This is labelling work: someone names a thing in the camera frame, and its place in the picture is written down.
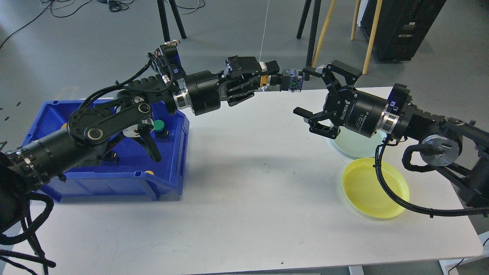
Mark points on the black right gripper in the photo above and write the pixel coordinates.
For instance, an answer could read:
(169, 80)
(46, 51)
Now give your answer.
(345, 105)

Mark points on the wooden leg middle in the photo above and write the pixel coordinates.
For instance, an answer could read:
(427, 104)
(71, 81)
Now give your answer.
(355, 19)

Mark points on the yellow plate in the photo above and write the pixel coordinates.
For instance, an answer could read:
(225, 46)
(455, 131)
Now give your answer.
(364, 192)

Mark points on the green push button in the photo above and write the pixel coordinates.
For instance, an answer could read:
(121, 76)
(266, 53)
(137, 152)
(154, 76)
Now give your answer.
(161, 132)
(110, 158)

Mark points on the black tripod legs centre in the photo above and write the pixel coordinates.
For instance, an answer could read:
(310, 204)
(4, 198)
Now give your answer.
(313, 28)

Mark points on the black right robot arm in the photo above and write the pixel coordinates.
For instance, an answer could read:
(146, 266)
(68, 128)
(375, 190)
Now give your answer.
(455, 149)

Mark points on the wooden leg left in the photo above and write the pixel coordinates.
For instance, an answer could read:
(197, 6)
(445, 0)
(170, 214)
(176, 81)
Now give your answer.
(323, 33)

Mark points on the wooden leg right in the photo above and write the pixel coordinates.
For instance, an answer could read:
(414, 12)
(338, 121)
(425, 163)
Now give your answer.
(372, 36)

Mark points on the light green plate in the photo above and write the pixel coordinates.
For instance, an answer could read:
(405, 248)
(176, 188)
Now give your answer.
(355, 145)

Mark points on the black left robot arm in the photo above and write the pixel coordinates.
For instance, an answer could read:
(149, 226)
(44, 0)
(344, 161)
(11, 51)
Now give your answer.
(104, 119)

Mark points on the black cabinet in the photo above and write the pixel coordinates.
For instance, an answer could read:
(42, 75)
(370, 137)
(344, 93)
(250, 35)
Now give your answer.
(402, 27)

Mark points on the yellow push button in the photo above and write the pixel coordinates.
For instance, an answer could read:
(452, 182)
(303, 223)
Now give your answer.
(289, 80)

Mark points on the wooden leg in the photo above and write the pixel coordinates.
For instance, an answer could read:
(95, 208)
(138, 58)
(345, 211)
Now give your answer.
(323, 33)
(372, 36)
(355, 19)

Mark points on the blue plastic bin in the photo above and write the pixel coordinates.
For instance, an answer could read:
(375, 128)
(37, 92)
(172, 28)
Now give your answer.
(128, 177)

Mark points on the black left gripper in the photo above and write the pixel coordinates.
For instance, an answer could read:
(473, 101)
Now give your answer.
(204, 91)

